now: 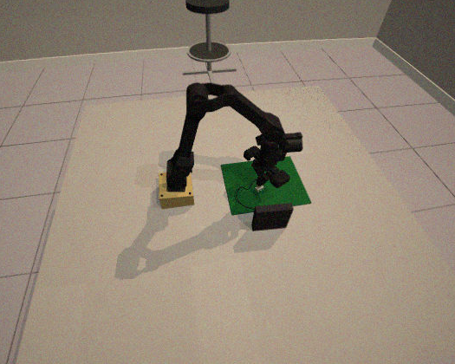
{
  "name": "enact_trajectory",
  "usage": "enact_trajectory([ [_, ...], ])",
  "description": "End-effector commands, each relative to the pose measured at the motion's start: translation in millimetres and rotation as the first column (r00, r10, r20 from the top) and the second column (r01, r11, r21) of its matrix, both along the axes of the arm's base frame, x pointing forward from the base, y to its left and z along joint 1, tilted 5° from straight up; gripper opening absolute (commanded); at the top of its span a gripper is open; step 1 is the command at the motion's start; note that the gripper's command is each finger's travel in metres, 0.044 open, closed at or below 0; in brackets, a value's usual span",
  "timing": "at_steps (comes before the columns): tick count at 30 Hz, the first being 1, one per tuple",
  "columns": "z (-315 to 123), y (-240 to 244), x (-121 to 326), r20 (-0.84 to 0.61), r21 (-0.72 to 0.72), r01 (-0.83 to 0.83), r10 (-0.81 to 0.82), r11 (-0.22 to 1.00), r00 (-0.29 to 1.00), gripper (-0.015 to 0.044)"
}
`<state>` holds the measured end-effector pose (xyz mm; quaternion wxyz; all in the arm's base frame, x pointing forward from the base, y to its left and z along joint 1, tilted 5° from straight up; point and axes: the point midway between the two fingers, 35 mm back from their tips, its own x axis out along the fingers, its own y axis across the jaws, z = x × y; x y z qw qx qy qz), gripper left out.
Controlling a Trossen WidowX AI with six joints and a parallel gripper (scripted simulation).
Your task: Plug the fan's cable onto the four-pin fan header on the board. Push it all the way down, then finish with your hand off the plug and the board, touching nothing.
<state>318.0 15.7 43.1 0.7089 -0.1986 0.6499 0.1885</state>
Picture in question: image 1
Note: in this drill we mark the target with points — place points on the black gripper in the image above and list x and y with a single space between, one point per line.
261 164

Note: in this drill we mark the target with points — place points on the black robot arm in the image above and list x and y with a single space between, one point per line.
273 139

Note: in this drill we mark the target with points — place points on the green circuit board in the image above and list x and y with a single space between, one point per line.
242 174

